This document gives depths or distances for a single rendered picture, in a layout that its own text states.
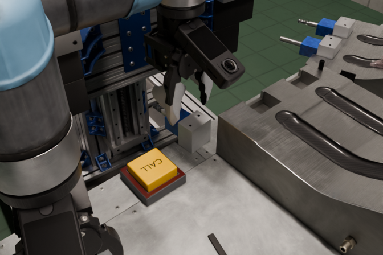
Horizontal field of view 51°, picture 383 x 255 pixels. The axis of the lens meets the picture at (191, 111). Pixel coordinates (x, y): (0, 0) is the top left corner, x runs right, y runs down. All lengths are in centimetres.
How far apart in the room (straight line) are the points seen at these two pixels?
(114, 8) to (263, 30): 247
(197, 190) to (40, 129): 42
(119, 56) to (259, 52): 162
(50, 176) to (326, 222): 41
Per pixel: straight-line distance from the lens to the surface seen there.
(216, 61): 58
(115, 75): 108
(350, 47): 99
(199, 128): 71
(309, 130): 68
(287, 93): 74
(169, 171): 66
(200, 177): 70
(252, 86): 227
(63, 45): 83
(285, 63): 250
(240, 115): 68
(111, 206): 67
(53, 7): 37
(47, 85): 29
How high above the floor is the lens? 133
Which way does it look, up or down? 40 degrees down
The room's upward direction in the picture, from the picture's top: straight up
